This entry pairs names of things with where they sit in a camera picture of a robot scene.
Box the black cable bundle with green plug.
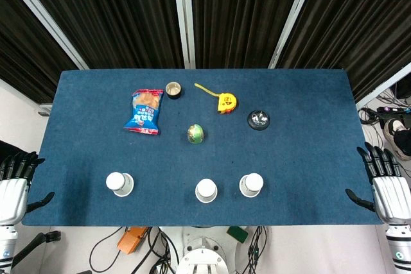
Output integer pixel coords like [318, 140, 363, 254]
[240, 225, 268, 274]

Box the black floor cable tangle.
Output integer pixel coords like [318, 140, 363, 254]
[357, 87, 411, 159]

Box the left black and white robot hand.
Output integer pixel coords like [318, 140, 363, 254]
[0, 151, 56, 226]

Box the black cable loop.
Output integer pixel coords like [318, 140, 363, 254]
[89, 226, 125, 273]

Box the white robot torso base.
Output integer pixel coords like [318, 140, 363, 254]
[175, 226, 232, 274]

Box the black pleated curtain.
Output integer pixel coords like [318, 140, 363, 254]
[275, 0, 411, 103]
[189, 0, 311, 69]
[12, 0, 186, 70]
[0, 0, 80, 105]

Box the blue table cloth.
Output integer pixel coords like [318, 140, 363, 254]
[21, 68, 387, 228]

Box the yellow tape measure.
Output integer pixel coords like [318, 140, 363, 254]
[193, 82, 239, 115]

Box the green block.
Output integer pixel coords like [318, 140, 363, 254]
[226, 226, 250, 244]

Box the small brown round tin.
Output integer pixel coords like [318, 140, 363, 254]
[164, 81, 183, 101]

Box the black round tin with clips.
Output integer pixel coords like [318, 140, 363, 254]
[247, 110, 271, 132]

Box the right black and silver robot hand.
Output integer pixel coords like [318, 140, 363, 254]
[345, 141, 411, 224]

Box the black power strip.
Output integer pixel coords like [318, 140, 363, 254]
[376, 105, 411, 115]

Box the orange device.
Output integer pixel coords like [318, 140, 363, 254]
[116, 226, 150, 255]

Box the black and white shoe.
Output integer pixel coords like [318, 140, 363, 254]
[383, 117, 411, 161]

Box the white frame post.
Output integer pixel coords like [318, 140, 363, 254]
[0, 0, 90, 71]
[267, 0, 322, 70]
[355, 61, 411, 110]
[171, 0, 197, 70]

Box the blue snack bag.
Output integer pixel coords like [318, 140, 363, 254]
[123, 89, 165, 136]

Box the green egg-shaped toy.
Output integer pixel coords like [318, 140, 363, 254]
[186, 123, 206, 144]

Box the white paper cup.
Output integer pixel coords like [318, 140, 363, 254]
[105, 171, 135, 198]
[195, 178, 218, 204]
[238, 173, 265, 198]

